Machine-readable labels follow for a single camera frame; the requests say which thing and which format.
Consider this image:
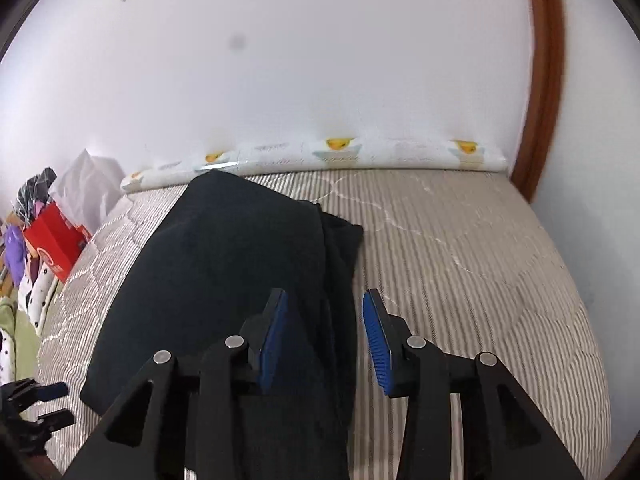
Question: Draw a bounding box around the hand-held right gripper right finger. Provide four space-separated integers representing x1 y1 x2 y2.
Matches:
362 288 586 480

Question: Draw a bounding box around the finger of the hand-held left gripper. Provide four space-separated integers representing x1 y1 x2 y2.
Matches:
0 380 69 405
20 409 76 431

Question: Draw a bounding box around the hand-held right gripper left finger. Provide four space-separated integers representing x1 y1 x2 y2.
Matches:
62 287 290 480

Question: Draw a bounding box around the black t-shirt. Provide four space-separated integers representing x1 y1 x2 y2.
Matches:
80 170 365 480

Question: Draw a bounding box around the light green cloth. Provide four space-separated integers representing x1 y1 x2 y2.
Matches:
0 297 42 382

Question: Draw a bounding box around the white polka dot cloth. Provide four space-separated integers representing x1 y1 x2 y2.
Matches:
0 265 62 386

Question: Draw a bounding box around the striped quilted bed mattress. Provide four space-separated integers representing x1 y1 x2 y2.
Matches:
35 167 614 480

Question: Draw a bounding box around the purple cloth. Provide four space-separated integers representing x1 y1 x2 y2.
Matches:
2 225 30 287

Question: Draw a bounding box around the red cardboard box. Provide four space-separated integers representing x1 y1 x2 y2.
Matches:
22 203 94 284

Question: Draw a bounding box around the rolled white printed mat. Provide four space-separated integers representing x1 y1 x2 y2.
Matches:
121 137 507 194

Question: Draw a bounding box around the white tissue paper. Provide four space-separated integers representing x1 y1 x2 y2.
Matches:
48 148 132 234

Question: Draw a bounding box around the brown wooden door frame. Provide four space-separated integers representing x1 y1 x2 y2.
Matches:
510 0 566 204

